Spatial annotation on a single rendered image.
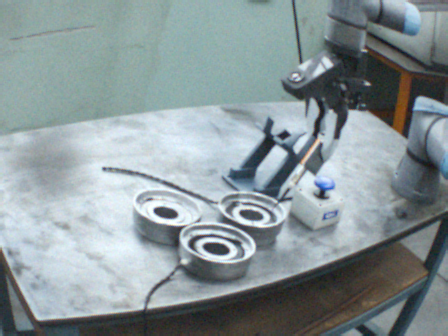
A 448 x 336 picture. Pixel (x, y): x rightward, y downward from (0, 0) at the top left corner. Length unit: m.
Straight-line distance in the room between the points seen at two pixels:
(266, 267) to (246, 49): 2.14
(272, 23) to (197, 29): 0.43
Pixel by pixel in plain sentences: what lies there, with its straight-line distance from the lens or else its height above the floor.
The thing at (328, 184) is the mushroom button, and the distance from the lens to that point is 1.10.
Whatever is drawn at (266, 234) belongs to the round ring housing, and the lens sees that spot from 1.01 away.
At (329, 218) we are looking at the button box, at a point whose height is 0.82.
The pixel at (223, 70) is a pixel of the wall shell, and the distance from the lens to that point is 3.00.
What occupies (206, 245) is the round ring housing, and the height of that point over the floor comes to 0.82.
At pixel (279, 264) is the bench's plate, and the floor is 0.80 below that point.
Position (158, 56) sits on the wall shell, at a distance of 2.78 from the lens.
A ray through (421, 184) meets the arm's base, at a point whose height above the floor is 0.84.
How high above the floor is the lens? 1.33
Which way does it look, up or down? 25 degrees down
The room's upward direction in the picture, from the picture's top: 11 degrees clockwise
